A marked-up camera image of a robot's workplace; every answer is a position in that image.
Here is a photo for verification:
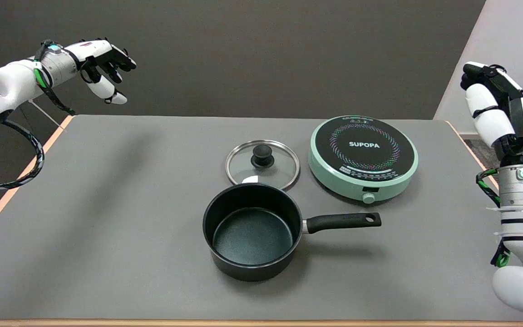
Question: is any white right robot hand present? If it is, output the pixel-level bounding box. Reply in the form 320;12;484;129
460;61;523;159

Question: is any mint green induction cooker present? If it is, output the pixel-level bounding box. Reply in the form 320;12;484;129
308;115;419;203

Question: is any glass lid with black knob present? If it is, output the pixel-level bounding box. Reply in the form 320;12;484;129
225;139;300;190

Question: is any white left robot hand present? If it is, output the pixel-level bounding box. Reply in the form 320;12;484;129
78;38;137;105

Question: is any black saucepan with long handle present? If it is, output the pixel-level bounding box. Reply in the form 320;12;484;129
202;183;382;282

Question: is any thick black braided cable loop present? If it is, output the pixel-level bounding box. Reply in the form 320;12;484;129
0;119;45;192

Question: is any black green left wrist cable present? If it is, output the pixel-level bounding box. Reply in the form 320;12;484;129
34;40;76;115

